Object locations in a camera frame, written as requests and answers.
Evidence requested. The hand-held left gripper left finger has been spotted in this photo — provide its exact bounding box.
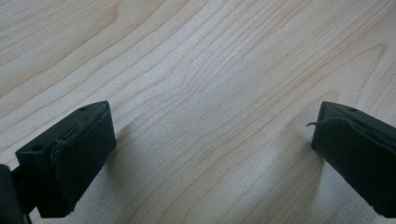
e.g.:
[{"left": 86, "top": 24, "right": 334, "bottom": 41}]
[{"left": 15, "top": 100, "right": 118, "bottom": 218}]

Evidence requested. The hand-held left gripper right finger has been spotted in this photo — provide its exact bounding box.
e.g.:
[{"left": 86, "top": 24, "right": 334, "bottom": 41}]
[{"left": 306, "top": 101, "right": 396, "bottom": 218}]

